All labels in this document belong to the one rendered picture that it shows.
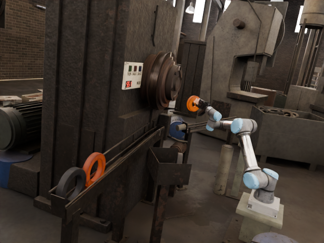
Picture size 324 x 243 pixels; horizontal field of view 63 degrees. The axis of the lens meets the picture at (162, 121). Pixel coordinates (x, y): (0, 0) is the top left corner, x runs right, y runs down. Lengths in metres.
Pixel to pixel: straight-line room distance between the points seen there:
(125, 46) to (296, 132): 3.06
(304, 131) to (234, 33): 1.90
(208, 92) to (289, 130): 1.53
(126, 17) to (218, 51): 3.21
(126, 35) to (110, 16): 0.15
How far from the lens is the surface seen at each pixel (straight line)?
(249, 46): 4.68
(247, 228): 2.28
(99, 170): 1.54
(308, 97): 5.88
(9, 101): 5.49
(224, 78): 4.77
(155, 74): 1.96
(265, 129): 4.08
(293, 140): 4.25
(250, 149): 2.09
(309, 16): 10.71
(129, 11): 1.79
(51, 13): 2.11
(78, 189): 1.41
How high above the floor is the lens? 1.31
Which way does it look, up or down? 14 degrees down
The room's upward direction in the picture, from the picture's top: 8 degrees clockwise
